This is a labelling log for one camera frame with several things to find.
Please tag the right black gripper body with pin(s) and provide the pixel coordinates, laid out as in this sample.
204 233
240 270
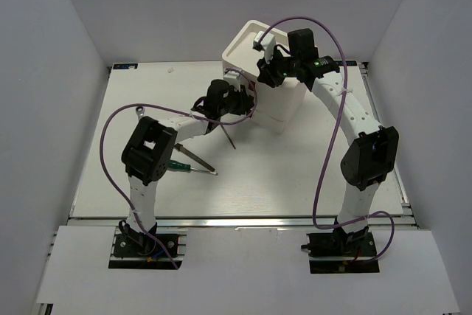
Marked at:
278 69

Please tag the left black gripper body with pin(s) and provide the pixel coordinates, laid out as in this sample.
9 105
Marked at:
235 100

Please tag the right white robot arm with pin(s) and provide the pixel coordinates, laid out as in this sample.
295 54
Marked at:
372 149

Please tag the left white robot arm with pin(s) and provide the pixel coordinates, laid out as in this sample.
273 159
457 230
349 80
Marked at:
147 154

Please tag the white drawer cabinet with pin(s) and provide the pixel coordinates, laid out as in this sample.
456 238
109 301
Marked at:
275 106

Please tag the blue label right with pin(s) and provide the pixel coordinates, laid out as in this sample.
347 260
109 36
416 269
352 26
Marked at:
348 62

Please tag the blue label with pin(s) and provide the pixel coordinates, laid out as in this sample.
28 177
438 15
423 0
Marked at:
125 66
348 62

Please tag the grey metal file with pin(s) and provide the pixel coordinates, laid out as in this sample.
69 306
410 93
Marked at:
179 147

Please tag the silver ratchet wrench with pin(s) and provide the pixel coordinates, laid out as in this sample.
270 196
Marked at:
140 112

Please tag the blue label left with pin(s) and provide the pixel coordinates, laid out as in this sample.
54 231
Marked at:
125 66

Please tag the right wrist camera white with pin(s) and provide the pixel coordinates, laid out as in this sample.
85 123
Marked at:
264 43

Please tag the yellow handle screwdriver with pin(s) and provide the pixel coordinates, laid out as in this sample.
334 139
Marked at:
228 136

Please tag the green handle screwdriver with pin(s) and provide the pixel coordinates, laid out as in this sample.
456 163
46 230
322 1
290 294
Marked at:
178 166

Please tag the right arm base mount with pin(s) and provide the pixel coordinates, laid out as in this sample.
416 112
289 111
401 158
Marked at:
328 255

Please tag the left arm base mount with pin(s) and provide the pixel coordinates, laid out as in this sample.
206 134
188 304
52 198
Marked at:
125 254

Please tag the aluminium rail front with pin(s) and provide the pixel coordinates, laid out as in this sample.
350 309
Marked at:
402 221

